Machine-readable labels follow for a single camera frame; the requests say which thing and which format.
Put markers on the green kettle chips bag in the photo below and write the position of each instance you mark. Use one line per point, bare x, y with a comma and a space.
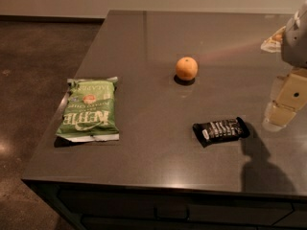
89, 115

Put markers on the black rxbar chocolate bar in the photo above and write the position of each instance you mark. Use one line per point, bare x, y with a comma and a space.
222, 131

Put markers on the pale snack packet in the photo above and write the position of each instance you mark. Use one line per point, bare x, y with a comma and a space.
274, 42

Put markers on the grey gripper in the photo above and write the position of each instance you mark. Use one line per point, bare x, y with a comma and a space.
295, 45

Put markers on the dark cabinet drawers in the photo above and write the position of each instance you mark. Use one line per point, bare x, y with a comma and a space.
94, 207

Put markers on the orange fruit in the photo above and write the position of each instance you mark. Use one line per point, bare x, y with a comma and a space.
186, 69

